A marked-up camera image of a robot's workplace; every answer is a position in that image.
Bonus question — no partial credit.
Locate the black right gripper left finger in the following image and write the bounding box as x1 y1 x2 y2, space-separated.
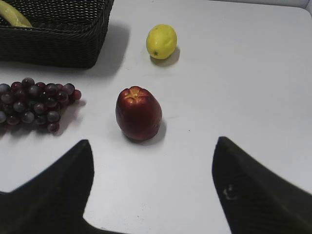
0 140 108 234

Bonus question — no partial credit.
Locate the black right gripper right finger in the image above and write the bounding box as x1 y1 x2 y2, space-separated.
212 136 312 234

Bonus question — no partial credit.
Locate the yellow banana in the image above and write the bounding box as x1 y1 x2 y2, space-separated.
0 0 32 28

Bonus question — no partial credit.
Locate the black wicker basket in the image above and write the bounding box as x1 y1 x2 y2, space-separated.
0 0 114 68

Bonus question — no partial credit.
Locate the purple grape bunch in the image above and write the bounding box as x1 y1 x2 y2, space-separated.
0 78 81 133

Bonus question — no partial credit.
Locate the red apple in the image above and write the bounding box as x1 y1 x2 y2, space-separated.
116 86 162 141

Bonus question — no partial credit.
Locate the yellow lemon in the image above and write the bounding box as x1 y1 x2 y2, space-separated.
146 24 177 60

